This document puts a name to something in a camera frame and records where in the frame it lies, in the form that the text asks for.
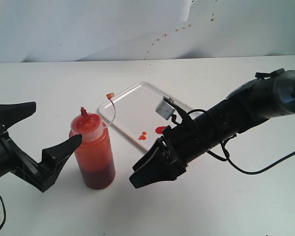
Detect white backdrop sheet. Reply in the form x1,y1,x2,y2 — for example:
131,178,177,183
0,0,295,63

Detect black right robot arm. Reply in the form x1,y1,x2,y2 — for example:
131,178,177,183
129,68,295,188

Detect red sauce drops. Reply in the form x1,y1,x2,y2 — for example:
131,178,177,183
138,126,166,140

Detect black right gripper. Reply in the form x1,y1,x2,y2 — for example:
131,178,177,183
129,112,211,189

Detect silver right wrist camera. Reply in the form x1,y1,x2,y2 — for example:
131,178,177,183
155,96,176,120

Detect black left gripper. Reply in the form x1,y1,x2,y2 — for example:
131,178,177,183
0,102,83,192

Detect red sauce squeeze bottle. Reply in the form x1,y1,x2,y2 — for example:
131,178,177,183
69,93,116,190

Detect white rectangular plastic tray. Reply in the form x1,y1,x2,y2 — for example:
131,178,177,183
97,81,207,170

